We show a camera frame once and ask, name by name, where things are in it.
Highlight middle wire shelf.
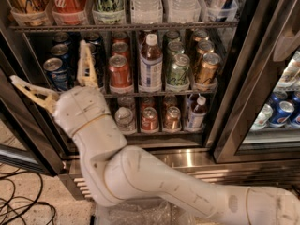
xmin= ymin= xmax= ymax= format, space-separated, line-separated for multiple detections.
xmin=104 ymin=89 xmax=217 ymax=98

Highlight front green can middle shelf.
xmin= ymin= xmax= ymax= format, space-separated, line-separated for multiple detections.
xmin=167 ymin=53 xmax=190 ymax=86

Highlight brown tea bottle middle shelf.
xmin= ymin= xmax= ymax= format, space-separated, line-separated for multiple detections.
xmin=140 ymin=34 xmax=163 ymax=88

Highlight tea bottle bottom shelf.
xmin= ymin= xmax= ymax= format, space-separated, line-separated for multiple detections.
xmin=186 ymin=96 xmax=207 ymax=130

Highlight top wire shelf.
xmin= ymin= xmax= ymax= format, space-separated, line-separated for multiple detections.
xmin=9 ymin=21 xmax=238 ymax=33

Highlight gold can bottom shelf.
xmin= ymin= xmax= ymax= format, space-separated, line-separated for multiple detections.
xmin=164 ymin=106 xmax=181 ymax=130

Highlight clear bottle bottom shelf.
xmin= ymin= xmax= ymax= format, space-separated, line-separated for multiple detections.
xmin=114 ymin=107 xmax=136 ymax=135

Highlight steel fridge base grille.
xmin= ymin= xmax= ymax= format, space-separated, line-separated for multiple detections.
xmin=59 ymin=150 xmax=300 ymax=201

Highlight right fridge glass door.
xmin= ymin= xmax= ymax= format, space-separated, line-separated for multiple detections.
xmin=214 ymin=0 xmax=300 ymax=163

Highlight red can bottom shelf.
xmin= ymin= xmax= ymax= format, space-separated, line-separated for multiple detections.
xmin=142 ymin=107 xmax=158 ymax=132

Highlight front gold can middle shelf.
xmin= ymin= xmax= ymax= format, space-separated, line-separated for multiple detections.
xmin=195 ymin=52 xmax=220 ymax=85

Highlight wire shelf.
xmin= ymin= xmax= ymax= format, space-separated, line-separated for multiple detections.
xmin=104 ymin=89 xmax=217 ymax=98
xmin=9 ymin=21 xmax=238 ymax=33

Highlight black cables on floor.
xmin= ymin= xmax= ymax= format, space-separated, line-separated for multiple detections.
xmin=0 ymin=162 xmax=57 ymax=225

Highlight blue pepsi can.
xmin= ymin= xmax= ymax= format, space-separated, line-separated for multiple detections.
xmin=43 ymin=57 xmax=68 ymax=91
xmin=84 ymin=57 xmax=103 ymax=88

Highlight blue pepsi can right fridge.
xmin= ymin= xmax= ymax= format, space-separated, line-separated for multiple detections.
xmin=269 ymin=101 xmax=294 ymax=128

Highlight front red can middle shelf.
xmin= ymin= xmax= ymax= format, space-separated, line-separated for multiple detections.
xmin=109 ymin=55 xmax=132 ymax=88

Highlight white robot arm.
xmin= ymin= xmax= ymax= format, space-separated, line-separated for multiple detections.
xmin=10 ymin=41 xmax=300 ymax=225

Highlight red cola can top shelf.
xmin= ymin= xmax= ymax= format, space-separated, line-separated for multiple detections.
xmin=52 ymin=0 xmax=86 ymax=25

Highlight clear plastic bin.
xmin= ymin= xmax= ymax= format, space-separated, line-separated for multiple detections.
xmin=93 ymin=198 xmax=196 ymax=225

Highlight blue red bull can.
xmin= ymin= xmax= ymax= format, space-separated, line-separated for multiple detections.
xmin=207 ymin=0 xmax=233 ymax=22

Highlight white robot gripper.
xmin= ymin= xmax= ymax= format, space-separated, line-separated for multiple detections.
xmin=10 ymin=40 xmax=111 ymax=138

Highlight gold can shelf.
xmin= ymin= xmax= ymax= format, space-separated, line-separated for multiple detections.
xmin=164 ymin=106 xmax=181 ymax=130
xmin=195 ymin=52 xmax=220 ymax=85
xmin=9 ymin=0 xmax=50 ymax=26

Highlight front blue pepsi can left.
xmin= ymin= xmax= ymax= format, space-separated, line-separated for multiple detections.
xmin=43 ymin=57 xmax=68 ymax=91

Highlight gold can top shelf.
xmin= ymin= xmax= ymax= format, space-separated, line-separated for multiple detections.
xmin=9 ymin=0 xmax=50 ymax=26

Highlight front blue pepsi can right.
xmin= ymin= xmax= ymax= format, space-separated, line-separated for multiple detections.
xmin=84 ymin=57 xmax=103 ymax=88

